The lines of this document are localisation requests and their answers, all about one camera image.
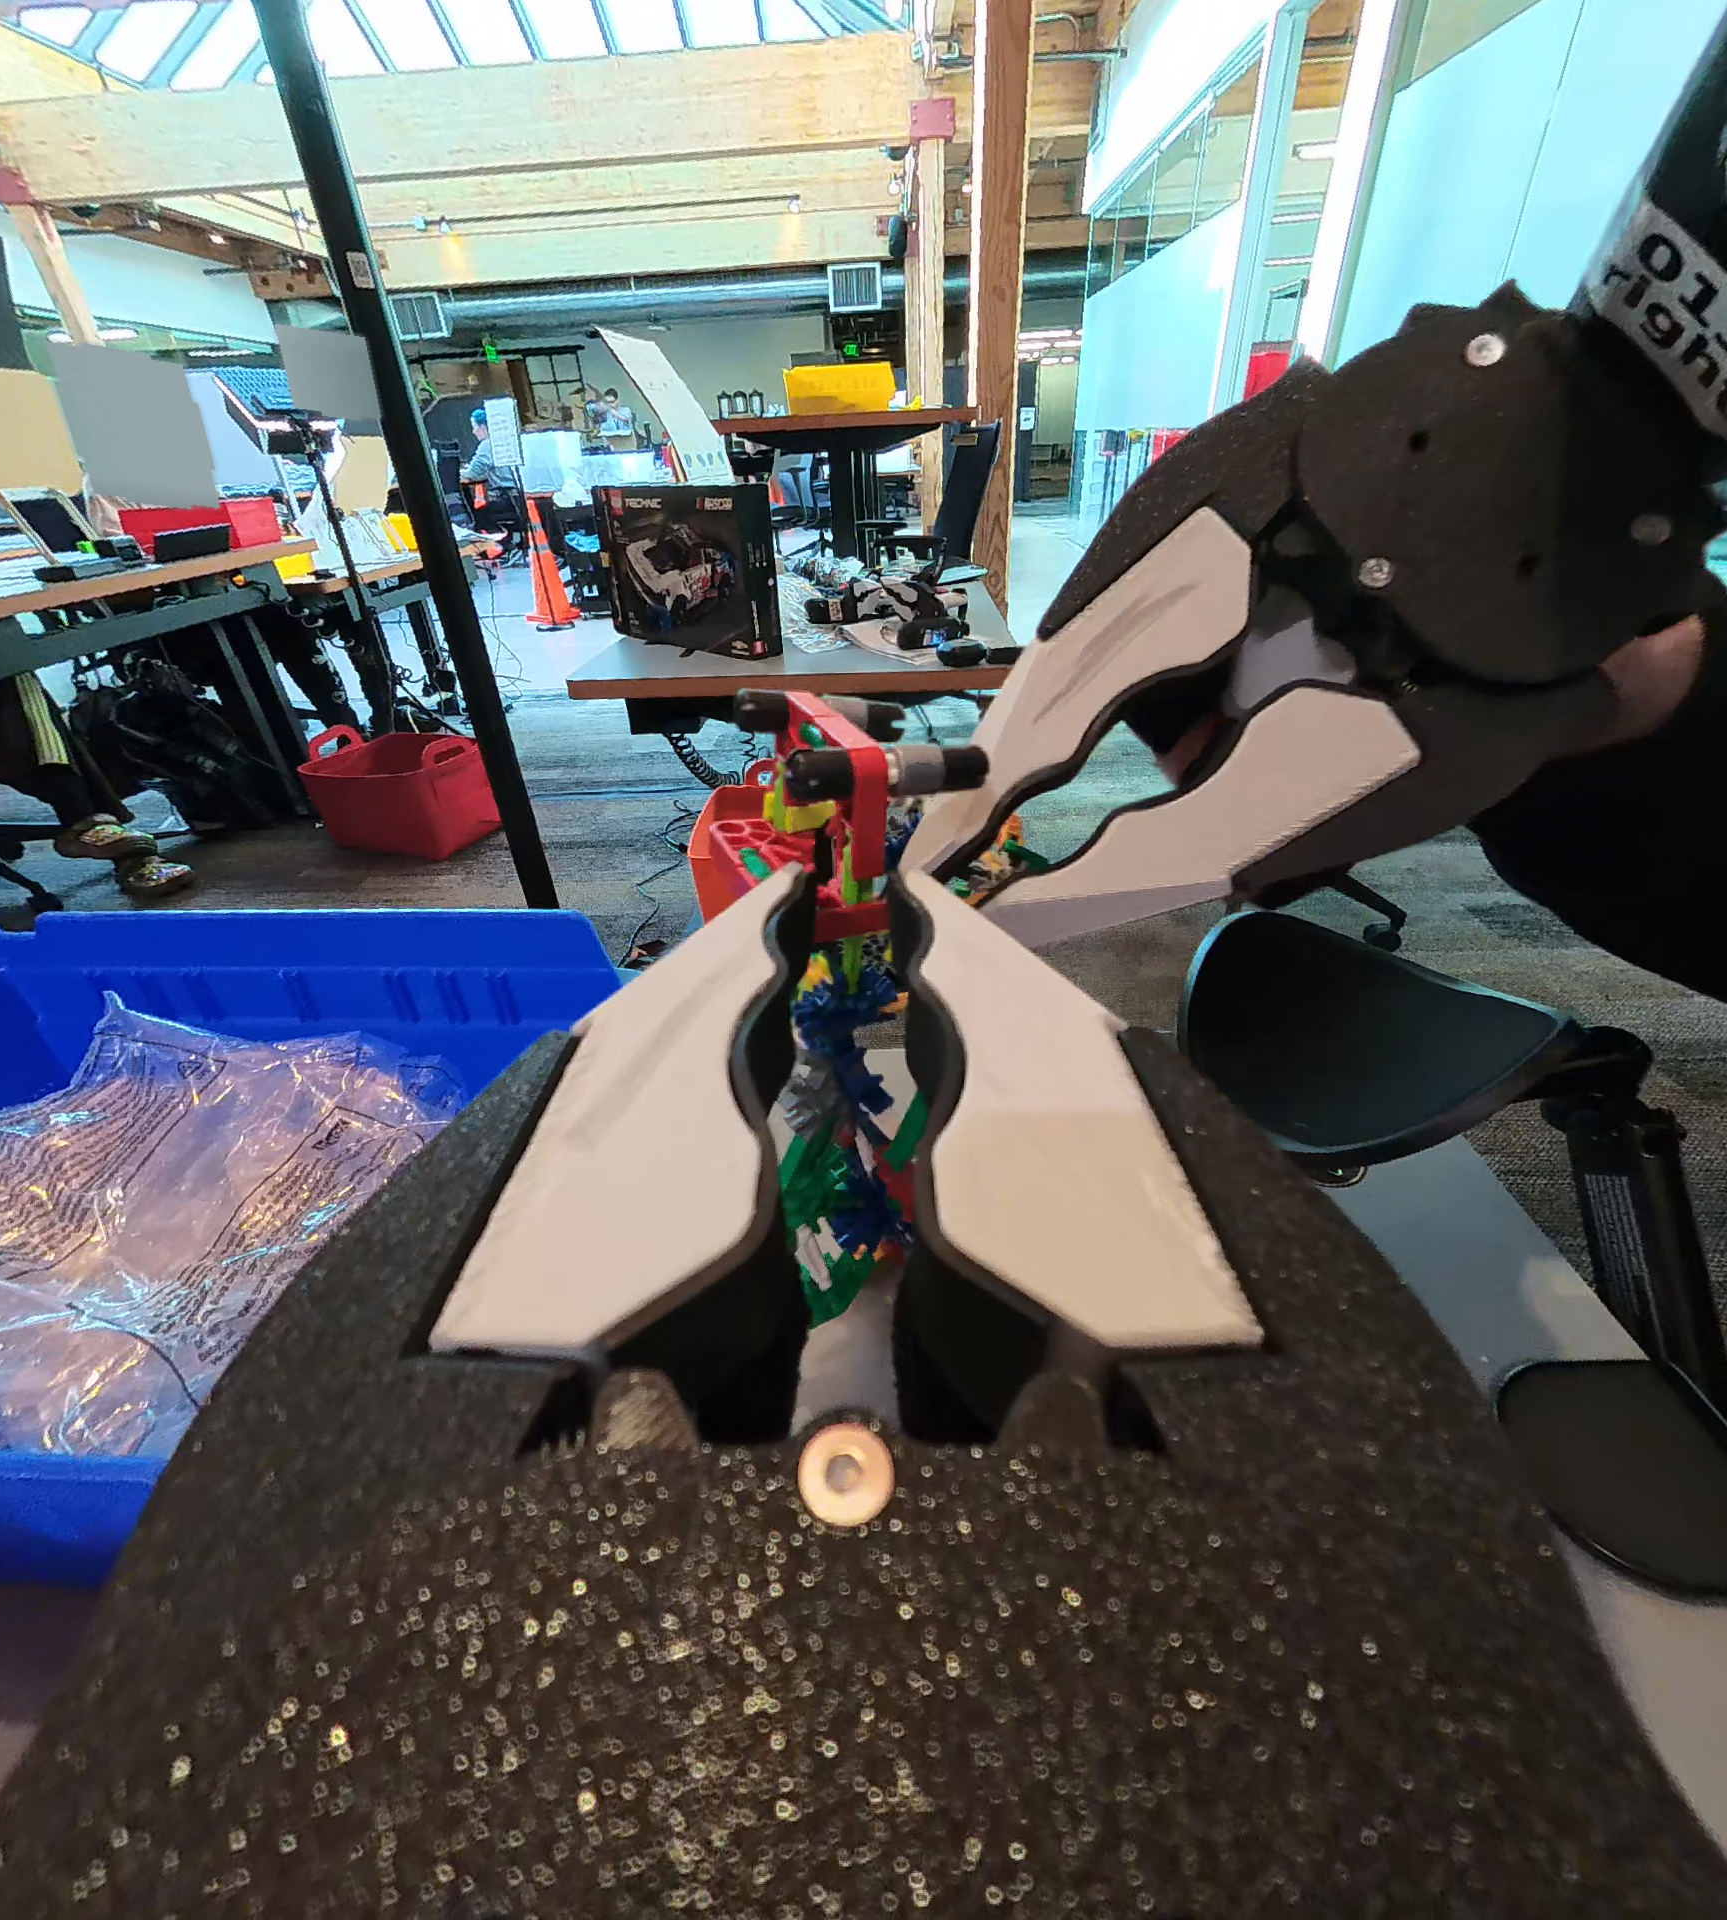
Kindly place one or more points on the white foam board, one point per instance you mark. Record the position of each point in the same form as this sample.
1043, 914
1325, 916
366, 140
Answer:
653, 399

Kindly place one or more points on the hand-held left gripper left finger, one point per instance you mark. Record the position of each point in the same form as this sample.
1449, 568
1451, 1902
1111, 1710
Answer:
607, 1185

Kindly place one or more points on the yellow plastic bin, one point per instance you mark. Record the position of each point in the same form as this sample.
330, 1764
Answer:
839, 391

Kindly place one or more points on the person's right forearm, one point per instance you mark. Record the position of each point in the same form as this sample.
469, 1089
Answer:
1703, 841

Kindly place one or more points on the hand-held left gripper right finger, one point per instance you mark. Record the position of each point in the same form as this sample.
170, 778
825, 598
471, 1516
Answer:
1087, 1185

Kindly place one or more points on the red plastic crate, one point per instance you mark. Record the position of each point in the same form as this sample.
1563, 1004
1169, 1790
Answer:
398, 794

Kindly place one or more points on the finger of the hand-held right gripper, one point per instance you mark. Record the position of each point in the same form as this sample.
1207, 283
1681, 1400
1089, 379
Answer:
1117, 631
1283, 781

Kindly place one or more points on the small blue plastic bin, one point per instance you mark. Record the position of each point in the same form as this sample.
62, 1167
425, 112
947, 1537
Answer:
278, 961

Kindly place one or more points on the orange traffic cone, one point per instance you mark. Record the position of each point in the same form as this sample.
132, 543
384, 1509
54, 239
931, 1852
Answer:
551, 578

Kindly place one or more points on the studio light panel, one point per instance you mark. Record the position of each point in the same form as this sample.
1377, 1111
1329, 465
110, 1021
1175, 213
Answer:
256, 399

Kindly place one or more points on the black pole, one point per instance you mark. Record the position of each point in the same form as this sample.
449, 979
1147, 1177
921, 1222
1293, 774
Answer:
398, 450

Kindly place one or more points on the person's right hand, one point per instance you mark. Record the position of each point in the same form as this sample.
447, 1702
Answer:
1657, 683

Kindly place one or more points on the green connector toy assembly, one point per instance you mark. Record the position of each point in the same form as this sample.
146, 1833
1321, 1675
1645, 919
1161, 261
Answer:
847, 841

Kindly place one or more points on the black rolling office chair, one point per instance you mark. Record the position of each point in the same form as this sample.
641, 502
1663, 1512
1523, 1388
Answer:
1365, 908

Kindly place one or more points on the clear plastic bag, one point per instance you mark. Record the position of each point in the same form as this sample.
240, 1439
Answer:
128, 1231

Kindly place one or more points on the wooden support post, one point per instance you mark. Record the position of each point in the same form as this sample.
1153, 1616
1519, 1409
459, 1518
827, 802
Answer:
1001, 301

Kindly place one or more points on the black white toy car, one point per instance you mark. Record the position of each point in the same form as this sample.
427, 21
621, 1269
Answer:
885, 609

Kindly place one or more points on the black printed cardboard box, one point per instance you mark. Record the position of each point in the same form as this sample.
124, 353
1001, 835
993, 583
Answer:
689, 578

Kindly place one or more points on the red desk tray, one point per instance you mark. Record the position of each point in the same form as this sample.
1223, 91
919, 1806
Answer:
202, 522

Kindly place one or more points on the black backpack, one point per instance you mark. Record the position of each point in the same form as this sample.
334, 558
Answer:
172, 742

